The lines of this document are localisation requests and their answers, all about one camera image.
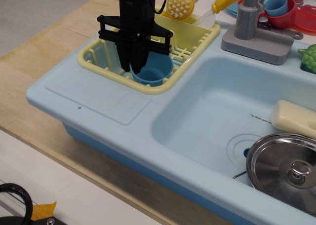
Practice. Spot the light blue toy sink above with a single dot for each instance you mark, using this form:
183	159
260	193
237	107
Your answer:
192	137

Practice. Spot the red plastic cup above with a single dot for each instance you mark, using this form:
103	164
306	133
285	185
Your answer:
284	16

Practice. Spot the green toy vegetable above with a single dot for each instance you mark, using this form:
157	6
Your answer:
308	58

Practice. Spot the blue plastic plate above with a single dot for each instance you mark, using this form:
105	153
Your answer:
232	9

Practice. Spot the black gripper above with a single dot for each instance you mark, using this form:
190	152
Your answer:
135	33

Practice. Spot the grey toy faucet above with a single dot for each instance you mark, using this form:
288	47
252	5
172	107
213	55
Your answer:
244	38

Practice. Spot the blue cup in red cup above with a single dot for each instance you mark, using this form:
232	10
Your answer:
275	8

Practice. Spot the steel pot lid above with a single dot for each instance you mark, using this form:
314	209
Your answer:
283	166

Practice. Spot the yellow tape piece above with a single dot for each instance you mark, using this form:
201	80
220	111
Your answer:
43	211

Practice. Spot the blue plastic cup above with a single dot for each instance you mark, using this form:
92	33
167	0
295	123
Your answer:
158	67

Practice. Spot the cream plastic bottle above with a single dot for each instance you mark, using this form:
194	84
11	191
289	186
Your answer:
293	118

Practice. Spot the red plastic plate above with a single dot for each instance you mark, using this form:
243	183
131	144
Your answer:
305	17

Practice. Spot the black device with screw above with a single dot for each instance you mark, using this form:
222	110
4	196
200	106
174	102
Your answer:
11	220

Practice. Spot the grey toy utensil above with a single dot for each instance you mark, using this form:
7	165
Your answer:
294	34

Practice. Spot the yellow dish rack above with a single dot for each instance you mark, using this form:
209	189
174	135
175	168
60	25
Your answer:
187	44

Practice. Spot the yellow round scrub brush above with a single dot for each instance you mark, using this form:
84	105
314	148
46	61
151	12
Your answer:
179	9

